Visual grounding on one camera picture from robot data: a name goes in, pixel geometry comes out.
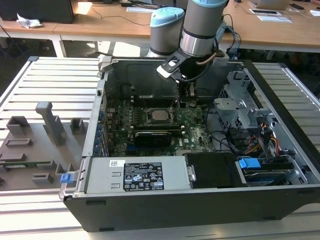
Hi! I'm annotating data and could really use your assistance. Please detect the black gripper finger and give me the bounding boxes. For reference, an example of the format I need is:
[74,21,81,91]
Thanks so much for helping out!
[185,82,199,102]

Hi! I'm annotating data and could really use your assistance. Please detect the silver CPU plate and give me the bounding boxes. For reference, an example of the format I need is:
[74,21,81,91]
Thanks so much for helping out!
[152,109,168,121]

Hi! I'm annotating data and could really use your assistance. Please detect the black RAM slot bank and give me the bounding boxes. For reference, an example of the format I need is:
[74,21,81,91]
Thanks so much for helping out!
[129,94,180,107]
[129,124,186,133]

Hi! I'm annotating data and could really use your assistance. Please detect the CPU socket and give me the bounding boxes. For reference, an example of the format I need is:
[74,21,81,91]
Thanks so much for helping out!
[145,106,180,126]

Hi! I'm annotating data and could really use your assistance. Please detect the black plastic bay cover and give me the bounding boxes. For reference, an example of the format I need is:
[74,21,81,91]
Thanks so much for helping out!
[184,152,243,190]

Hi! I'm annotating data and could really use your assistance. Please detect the blue expansion slot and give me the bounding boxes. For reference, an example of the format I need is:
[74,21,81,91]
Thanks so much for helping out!
[125,145,141,155]

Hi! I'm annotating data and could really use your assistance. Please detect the silver metal drive cage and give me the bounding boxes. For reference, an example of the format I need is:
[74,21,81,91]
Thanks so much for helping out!
[213,69,275,131]

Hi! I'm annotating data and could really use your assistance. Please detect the green motherboard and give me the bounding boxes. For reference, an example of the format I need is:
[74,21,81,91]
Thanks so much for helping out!
[104,96,217,158]

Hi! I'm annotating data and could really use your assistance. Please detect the pale blue teach pendant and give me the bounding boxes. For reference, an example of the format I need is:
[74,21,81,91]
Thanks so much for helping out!
[215,21,228,43]

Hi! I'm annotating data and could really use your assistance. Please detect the black graphics card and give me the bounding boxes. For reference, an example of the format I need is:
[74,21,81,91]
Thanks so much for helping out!
[133,129,174,149]

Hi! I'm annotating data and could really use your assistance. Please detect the hard disk in blue carrier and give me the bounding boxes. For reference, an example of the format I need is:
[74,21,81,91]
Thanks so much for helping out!
[237,156,295,187]

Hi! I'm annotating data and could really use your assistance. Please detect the wooden office desk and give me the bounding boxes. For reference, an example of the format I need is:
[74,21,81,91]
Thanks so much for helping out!
[219,0,320,61]
[0,0,153,58]

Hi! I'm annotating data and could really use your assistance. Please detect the white framed tablet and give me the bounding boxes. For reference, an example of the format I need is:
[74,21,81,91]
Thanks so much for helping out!
[249,8,284,16]

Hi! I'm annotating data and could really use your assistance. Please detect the silver laptop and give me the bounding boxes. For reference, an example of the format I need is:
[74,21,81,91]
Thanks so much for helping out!
[254,0,293,10]

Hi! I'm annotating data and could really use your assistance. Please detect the black open PC case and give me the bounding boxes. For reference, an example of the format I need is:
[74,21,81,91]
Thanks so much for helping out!
[57,56,320,233]

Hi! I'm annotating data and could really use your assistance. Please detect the grey power supply unit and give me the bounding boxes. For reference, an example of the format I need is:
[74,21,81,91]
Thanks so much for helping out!
[83,156,193,195]

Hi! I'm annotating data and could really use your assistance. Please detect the small blue plastic clip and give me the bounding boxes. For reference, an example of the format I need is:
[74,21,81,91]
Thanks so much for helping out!
[60,172,76,186]

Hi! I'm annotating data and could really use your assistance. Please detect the black desktop computer box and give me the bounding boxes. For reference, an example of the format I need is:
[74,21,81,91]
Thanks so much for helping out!
[0,0,76,25]

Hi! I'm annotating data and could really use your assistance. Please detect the grey parts rack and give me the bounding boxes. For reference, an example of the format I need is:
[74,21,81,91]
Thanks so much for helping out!
[0,101,90,192]

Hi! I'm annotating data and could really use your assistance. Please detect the crumpled white paper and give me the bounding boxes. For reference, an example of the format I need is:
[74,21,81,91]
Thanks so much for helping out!
[16,12,44,29]

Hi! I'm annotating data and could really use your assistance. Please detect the green RAM stick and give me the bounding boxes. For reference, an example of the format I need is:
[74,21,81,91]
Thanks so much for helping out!
[0,160,53,170]

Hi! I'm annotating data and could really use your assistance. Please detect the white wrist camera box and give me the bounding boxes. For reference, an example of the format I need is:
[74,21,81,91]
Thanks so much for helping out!
[156,53,188,83]

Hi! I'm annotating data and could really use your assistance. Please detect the blue hanging cable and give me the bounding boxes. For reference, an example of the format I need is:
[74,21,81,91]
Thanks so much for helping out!
[224,24,242,61]

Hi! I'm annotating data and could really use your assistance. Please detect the black cable bundle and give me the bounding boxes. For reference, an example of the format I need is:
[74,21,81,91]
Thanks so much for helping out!
[207,126,252,154]

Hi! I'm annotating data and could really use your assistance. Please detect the silver latch handle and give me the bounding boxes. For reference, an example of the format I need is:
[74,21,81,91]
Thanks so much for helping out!
[186,164,198,182]

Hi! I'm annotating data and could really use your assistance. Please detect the yellow red power wires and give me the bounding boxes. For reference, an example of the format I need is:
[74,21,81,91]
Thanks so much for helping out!
[244,121,281,156]

